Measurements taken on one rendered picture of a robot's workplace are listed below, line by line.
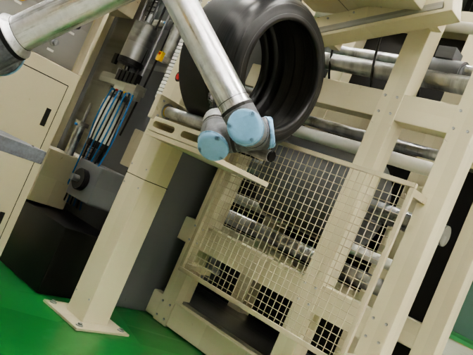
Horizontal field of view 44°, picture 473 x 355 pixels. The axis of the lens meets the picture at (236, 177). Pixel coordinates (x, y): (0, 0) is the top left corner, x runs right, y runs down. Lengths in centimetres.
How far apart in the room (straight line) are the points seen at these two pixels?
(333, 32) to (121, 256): 128
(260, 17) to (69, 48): 83
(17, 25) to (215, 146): 71
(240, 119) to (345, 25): 116
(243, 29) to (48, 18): 63
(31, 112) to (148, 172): 50
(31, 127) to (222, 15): 87
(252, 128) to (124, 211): 103
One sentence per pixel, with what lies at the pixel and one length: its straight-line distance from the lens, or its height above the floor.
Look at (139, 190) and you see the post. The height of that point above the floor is 57.
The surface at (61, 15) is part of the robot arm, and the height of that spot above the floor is 99.
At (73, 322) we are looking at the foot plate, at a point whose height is 1.
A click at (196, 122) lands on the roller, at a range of 214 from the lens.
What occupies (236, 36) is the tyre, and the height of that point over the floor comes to 120.
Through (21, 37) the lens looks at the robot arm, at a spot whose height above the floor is 88.
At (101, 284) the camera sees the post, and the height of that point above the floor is 17.
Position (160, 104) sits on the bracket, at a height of 91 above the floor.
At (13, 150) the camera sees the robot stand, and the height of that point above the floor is 57.
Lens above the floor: 70
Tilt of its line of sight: 2 degrees up
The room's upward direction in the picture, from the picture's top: 24 degrees clockwise
